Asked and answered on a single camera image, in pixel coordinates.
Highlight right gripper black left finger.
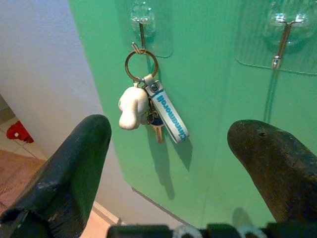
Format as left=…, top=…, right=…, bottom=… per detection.
left=0, top=114, right=112, bottom=238

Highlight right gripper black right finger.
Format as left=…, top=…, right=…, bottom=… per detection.
left=227, top=119, right=317, bottom=224

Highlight keys with white dog charm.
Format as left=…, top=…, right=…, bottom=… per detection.
left=118, top=49, right=190, bottom=145

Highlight brown floor mat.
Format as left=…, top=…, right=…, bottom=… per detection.
left=0, top=148, right=47, bottom=214

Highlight red cloth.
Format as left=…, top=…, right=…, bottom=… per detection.
left=6, top=120, right=35, bottom=144

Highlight green wall board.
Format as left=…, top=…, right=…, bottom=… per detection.
left=68, top=0, right=317, bottom=229

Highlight clear adhesive wall hook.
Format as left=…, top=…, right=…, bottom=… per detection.
left=115, top=0, right=174, bottom=59
left=234, top=0, right=317, bottom=75

